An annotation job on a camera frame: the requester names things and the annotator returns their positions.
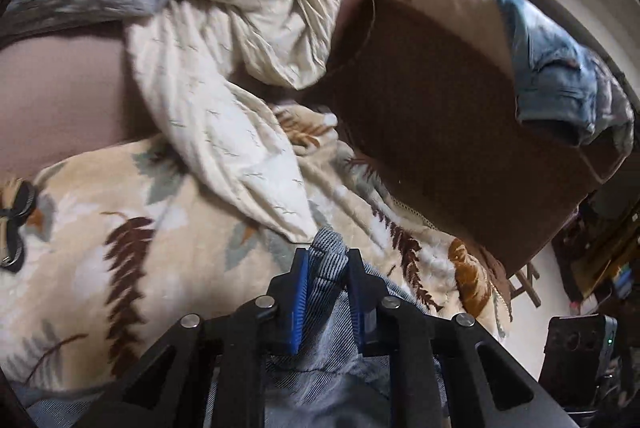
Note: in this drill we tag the small wooden stool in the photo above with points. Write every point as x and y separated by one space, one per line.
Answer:
527 283

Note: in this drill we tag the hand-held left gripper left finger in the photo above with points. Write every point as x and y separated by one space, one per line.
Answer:
295 303

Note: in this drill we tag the cream crinkled cloth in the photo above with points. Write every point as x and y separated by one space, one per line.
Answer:
225 33

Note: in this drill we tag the brown padded headboard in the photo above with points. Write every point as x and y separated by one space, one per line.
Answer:
430 118

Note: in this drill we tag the dark wooden furniture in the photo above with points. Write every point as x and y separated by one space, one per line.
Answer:
600 253

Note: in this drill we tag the light blue denim garment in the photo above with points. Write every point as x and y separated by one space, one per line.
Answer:
555 73

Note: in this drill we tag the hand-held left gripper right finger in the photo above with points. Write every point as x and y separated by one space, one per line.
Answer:
359 308

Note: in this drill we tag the grey denim pants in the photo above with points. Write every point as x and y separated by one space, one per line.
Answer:
325 388

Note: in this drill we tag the leaf printed beige blanket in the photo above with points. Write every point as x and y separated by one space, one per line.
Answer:
200 308

